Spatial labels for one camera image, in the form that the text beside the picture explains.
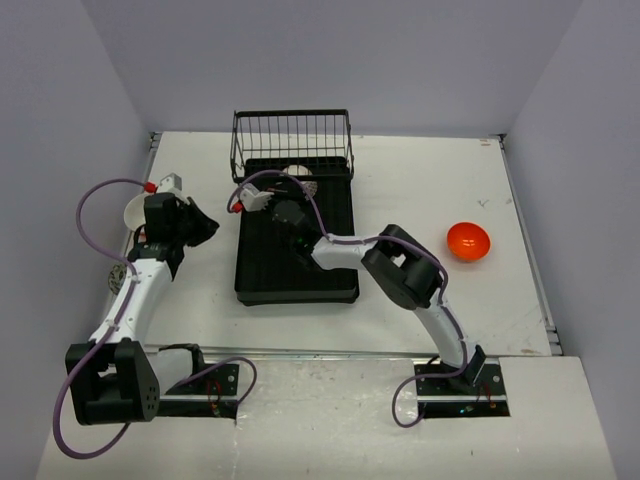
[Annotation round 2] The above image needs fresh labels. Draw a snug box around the brown patterned white bowl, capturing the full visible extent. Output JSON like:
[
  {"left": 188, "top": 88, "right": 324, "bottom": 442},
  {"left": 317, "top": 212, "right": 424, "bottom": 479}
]
[{"left": 283, "top": 164, "right": 318, "bottom": 197}]

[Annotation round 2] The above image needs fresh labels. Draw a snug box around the beige ceramic bowl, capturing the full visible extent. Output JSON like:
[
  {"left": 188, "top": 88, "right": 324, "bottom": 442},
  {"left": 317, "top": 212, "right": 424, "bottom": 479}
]
[{"left": 123, "top": 193, "right": 147, "bottom": 232}]

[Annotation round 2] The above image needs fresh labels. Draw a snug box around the pink floral ceramic bowl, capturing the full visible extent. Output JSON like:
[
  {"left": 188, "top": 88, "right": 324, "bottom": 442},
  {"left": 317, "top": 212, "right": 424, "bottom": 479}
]
[{"left": 107, "top": 263, "right": 127, "bottom": 295}]

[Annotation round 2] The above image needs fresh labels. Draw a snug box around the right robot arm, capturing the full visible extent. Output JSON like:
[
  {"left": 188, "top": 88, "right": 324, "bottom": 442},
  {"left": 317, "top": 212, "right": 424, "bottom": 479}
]
[{"left": 270, "top": 200, "right": 486, "bottom": 393}]

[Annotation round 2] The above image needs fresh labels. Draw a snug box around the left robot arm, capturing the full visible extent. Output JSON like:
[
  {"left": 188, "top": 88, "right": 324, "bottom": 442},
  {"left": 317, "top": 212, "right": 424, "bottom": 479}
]
[{"left": 65, "top": 193, "right": 219, "bottom": 425}]

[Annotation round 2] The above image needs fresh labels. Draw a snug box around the black dish rack tray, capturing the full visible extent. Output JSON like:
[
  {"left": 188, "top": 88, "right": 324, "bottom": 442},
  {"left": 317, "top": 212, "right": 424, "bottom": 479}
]
[{"left": 235, "top": 156, "right": 359, "bottom": 306}]

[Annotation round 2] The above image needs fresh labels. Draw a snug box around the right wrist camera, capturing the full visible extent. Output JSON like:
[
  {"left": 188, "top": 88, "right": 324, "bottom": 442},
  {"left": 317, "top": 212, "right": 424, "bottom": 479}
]
[{"left": 228, "top": 183, "right": 273, "bottom": 213}]

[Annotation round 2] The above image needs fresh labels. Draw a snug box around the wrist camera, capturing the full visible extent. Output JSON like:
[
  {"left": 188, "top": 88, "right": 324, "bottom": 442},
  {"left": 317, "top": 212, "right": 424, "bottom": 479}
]
[
  {"left": 144, "top": 173, "right": 187, "bottom": 202},
  {"left": 228, "top": 183, "right": 273, "bottom": 213}
]

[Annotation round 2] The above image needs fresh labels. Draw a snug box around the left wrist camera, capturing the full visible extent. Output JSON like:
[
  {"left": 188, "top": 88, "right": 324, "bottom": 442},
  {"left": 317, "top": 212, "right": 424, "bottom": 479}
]
[{"left": 144, "top": 173, "right": 187, "bottom": 202}]

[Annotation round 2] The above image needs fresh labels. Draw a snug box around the black wire basket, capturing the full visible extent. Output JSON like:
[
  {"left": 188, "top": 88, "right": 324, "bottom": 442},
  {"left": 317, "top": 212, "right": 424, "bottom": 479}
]
[{"left": 229, "top": 109, "right": 354, "bottom": 183}]

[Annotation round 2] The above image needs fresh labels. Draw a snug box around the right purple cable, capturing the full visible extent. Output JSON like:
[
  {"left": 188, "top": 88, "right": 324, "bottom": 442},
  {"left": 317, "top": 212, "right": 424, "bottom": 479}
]
[{"left": 227, "top": 170, "right": 469, "bottom": 371}]

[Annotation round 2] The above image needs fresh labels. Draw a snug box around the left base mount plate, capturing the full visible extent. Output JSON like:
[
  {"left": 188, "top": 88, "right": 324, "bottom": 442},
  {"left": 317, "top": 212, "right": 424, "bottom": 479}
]
[{"left": 157, "top": 363, "right": 240, "bottom": 419}]

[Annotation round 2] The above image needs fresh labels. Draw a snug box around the base mount plate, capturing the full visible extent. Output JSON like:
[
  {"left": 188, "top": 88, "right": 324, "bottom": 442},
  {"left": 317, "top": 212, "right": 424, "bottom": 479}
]
[
  {"left": 415, "top": 359, "right": 510, "bottom": 420},
  {"left": 157, "top": 363, "right": 240, "bottom": 419}
]

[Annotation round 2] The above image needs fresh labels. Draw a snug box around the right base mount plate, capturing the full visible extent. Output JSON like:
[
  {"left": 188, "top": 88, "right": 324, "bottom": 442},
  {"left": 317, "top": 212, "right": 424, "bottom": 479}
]
[{"left": 415, "top": 359, "right": 510, "bottom": 420}]

